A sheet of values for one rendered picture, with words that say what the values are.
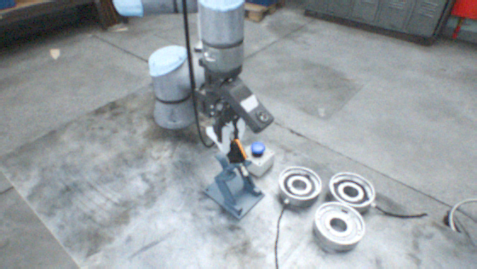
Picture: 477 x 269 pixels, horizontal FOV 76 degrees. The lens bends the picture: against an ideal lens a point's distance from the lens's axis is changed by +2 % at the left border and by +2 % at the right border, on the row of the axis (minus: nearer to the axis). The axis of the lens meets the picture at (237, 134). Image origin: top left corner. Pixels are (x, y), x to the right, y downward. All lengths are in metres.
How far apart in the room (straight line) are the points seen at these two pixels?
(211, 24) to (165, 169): 0.49
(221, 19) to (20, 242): 1.70
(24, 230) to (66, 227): 1.19
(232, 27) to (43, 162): 0.71
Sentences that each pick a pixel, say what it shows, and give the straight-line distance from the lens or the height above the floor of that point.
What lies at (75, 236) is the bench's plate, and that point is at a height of 0.80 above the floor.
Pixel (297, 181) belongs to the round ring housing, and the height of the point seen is 0.82.
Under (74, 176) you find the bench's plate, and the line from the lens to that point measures 0.94.
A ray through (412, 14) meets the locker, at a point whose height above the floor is 0.31.
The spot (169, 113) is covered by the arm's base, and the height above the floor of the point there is 0.85.
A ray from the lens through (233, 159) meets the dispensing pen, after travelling 0.67.
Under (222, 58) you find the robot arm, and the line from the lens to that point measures 0.52.
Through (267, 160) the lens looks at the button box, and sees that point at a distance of 0.82.
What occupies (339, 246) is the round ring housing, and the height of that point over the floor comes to 0.83.
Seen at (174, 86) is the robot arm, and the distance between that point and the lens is 0.93.
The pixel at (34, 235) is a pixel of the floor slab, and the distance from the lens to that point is 1.97.
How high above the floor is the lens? 1.42
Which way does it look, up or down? 40 degrees down
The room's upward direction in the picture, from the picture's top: straight up
